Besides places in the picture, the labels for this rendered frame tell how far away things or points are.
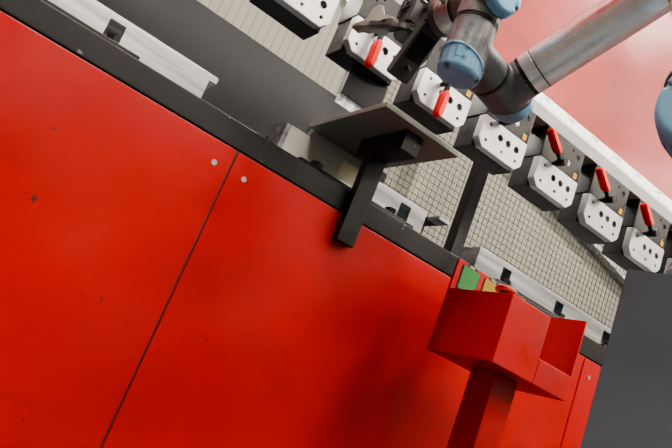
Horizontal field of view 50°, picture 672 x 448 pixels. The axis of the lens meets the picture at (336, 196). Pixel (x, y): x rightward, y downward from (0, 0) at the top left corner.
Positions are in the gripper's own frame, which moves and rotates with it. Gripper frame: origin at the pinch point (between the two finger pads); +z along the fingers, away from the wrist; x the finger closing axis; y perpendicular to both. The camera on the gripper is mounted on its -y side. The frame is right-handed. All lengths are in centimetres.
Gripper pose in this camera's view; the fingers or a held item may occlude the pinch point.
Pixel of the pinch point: (377, 50)
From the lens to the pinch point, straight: 149.6
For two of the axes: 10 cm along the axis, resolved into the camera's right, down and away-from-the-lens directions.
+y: 3.6, -8.9, 2.9
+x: -7.6, -4.6, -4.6
